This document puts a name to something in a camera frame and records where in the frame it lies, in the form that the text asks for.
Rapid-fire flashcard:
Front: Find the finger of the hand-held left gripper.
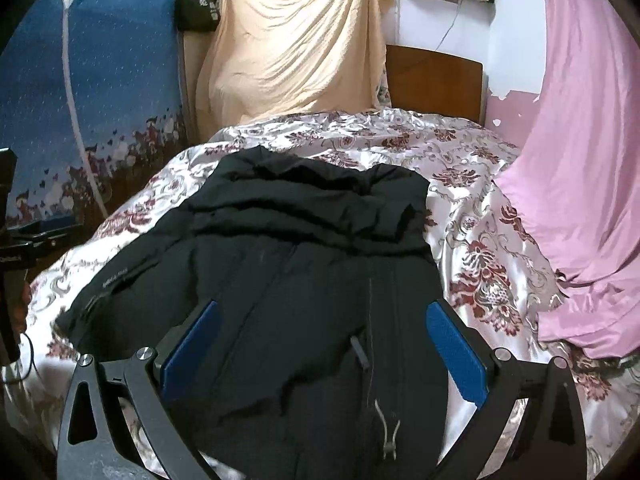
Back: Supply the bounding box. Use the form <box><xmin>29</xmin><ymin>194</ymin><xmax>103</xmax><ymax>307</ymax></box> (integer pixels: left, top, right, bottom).
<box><xmin>12</xmin><ymin>219</ymin><xmax>85</xmax><ymax>252</ymax></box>

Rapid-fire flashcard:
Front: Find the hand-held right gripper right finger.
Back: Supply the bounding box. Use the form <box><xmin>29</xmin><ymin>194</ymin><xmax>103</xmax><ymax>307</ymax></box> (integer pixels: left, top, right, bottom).
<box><xmin>425</xmin><ymin>299</ymin><xmax>586</xmax><ymax>480</ymax></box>

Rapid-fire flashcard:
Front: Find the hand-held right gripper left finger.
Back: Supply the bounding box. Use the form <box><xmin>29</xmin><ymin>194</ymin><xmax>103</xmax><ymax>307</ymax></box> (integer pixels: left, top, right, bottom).
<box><xmin>56</xmin><ymin>300</ymin><xmax>223</xmax><ymax>480</ymax></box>

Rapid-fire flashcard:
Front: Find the black jacket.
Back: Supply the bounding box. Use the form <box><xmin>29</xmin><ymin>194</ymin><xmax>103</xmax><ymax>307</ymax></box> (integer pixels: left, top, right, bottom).
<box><xmin>54</xmin><ymin>146</ymin><xmax>453</xmax><ymax>480</ymax></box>

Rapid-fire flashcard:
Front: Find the person's left hand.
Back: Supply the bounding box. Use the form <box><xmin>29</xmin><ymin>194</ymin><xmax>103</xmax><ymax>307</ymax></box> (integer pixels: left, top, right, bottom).
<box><xmin>12</xmin><ymin>280</ymin><xmax>32</xmax><ymax>334</ymax></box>

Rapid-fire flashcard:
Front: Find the floral satin bedspread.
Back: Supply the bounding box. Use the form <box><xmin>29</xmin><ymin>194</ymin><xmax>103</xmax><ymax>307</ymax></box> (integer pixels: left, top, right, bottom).
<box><xmin>0</xmin><ymin>107</ymin><xmax>640</xmax><ymax>480</ymax></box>

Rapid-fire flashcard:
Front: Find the blue fabric wardrobe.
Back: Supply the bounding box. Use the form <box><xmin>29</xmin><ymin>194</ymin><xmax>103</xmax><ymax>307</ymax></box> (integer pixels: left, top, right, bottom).
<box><xmin>0</xmin><ymin>0</ymin><xmax>188</xmax><ymax>241</ymax></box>

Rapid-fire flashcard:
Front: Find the pink curtain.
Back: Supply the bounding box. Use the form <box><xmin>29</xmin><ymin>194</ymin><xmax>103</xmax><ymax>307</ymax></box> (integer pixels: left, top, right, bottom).
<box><xmin>492</xmin><ymin>0</ymin><xmax>640</xmax><ymax>371</ymax></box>

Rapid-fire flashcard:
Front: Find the black tote bag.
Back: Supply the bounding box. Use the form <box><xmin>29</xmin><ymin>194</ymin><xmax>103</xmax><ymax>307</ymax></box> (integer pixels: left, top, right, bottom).
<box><xmin>174</xmin><ymin>0</ymin><xmax>222</xmax><ymax>33</ymax></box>

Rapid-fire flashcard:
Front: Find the wooden headboard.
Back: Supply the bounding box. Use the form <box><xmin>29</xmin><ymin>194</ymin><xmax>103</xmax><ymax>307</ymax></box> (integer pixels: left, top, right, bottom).
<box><xmin>385</xmin><ymin>44</ymin><xmax>488</xmax><ymax>126</ymax></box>

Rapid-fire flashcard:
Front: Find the yellow hanging sheet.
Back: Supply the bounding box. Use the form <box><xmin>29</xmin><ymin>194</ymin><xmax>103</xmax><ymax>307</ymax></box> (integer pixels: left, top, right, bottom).
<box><xmin>194</xmin><ymin>0</ymin><xmax>396</xmax><ymax>143</ymax></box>

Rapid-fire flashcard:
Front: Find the black cable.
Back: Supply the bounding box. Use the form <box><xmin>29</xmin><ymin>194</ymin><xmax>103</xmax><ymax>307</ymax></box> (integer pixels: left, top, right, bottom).
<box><xmin>2</xmin><ymin>332</ymin><xmax>36</xmax><ymax>386</ymax></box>

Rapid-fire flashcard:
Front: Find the white wall cable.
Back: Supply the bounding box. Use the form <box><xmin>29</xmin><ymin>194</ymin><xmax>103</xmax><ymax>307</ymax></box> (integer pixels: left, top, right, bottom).
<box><xmin>437</xmin><ymin>0</ymin><xmax>463</xmax><ymax>48</ymax></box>

